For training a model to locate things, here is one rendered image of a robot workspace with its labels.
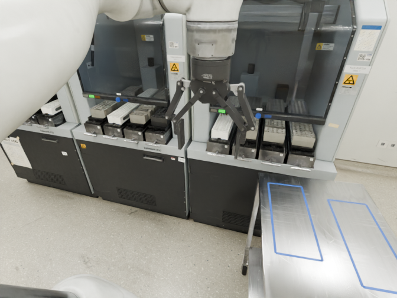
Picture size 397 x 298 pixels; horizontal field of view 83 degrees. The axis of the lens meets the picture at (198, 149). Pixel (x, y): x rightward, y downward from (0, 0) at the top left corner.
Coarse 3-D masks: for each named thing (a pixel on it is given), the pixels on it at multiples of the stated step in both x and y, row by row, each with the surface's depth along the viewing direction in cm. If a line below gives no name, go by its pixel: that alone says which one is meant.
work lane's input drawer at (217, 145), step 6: (234, 126) 149; (234, 132) 145; (210, 138) 133; (216, 138) 133; (210, 144) 132; (216, 144) 131; (222, 144) 130; (228, 144) 130; (210, 150) 134; (216, 150) 133; (222, 150) 132; (228, 150) 131; (216, 156) 130; (222, 156) 129
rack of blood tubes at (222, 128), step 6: (222, 114) 151; (228, 114) 150; (216, 120) 143; (222, 120) 143; (228, 120) 144; (216, 126) 136; (222, 126) 137; (228, 126) 136; (216, 132) 131; (222, 132) 130; (228, 132) 130; (222, 138) 132; (228, 138) 134
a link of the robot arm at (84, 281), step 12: (72, 276) 56; (84, 276) 54; (96, 276) 58; (0, 288) 30; (12, 288) 32; (24, 288) 35; (36, 288) 37; (60, 288) 46; (72, 288) 46; (84, 288) 46; (96, 288) 47; (108, 288) 51; (120, 288) 55
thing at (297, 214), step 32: (256, 192) 109; (288, 192) 94; (320, 192) 94; (352, 192) 94; (288, 224) 81; (320, 224) 81; (352, 224) 81; (384, 224) 81; (256, 256) 128; (288, 256) 71; (320, 256) 71; (352, 256) 71; (384, 256) 71; (256, 288) 114; (288, 288) 63; (320, 288) 63; (352, 288) 63; (384, 288) 63
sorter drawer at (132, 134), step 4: (148, 124) 151; (124, 128) 146; (128, 128) 144; (132, 128) 143; (136, 128) 143; (140, 128) 143; (144, 128) 146; (124, 132) 146; (128, 132) 145; (132, 132) 144; (136, 132) 143; (140, 132) 142; (144, 132) 145; (128, 136) 147; (132, 136) 146; (136, 136) 145; (140, 136) 144; (144, 136) 146; (124, 140) 144; (128, 140) 143; (132, 140) 144; (140, 140) 146
